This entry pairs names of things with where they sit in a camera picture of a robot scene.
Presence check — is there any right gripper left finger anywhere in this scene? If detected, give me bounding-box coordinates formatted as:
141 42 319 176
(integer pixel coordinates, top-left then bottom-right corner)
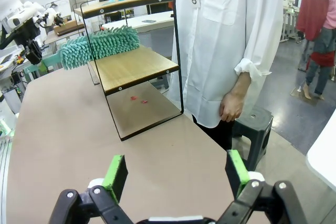
48 154 134 224

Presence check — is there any dark grey plastic stool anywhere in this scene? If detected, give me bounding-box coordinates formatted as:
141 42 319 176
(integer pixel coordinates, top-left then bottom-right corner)
232 105 274 172

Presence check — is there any brown wooden box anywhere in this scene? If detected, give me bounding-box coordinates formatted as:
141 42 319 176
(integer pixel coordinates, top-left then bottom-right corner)
53 19 85 37

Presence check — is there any two-tier wooden black-frame shelf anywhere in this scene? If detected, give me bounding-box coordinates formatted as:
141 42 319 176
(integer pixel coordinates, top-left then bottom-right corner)
74 0 184 142

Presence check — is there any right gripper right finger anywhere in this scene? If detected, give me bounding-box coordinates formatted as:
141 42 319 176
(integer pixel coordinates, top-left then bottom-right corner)
217 150 308 224

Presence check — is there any person's left hand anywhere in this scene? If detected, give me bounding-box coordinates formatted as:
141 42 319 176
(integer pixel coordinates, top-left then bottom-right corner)
219 92 246 123

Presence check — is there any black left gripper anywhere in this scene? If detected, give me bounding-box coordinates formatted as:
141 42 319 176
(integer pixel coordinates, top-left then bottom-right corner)
12 22 43 65

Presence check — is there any mannequin in grey trousers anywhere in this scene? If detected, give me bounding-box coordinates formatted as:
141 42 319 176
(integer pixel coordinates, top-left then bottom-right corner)
296 0 336 101

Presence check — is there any teal microfibre duster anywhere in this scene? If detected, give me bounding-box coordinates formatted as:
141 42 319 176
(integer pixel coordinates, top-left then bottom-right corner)
23 24 140 81

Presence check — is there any person's left forearm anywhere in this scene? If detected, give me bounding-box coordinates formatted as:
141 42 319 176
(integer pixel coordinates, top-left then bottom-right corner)
230 72 253 98

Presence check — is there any white curved table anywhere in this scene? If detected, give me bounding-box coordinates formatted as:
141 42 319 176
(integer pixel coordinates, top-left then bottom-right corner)
101 10 175 34

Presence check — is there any cardboard floor mat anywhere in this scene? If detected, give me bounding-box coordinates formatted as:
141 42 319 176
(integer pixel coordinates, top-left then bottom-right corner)
290 84 329 104

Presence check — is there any white desk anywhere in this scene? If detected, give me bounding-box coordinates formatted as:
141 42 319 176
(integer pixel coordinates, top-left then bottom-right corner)
306 116 336 191

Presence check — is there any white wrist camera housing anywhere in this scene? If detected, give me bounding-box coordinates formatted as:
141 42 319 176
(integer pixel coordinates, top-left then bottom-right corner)
7 8 35 28

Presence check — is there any person in white shirt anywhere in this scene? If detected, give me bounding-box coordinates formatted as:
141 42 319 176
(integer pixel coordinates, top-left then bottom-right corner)
167 0 284 151

